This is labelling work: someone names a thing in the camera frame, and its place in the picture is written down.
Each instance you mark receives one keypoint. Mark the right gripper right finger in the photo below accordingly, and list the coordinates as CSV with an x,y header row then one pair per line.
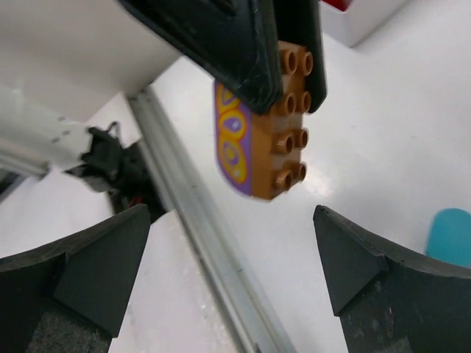
x,y
390,298

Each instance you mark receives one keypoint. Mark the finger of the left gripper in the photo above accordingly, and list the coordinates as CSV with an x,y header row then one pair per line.
x,y
234,41
299,22

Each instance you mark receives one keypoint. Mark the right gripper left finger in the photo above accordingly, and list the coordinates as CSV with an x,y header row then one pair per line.
x,y
71,295

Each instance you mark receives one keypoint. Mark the red lego brick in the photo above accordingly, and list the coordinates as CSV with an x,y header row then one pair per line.
x,y
341,5

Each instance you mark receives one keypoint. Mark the purple top brown lego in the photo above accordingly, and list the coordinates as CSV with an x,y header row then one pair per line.
x,y
260,154

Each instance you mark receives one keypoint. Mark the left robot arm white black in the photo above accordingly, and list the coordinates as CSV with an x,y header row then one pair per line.
x,y
32,131

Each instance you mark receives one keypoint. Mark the white divided container right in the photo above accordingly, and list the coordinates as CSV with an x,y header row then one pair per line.
x,y
360,20

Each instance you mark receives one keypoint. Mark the teal rounded lego brick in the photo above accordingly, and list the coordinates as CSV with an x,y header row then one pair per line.
x,y
449,237

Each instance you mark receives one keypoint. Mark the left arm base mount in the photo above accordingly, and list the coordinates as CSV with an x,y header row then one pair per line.
x,y
120,172

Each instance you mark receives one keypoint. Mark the aluminium rail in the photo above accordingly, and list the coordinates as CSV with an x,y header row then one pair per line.
x,y
252,322

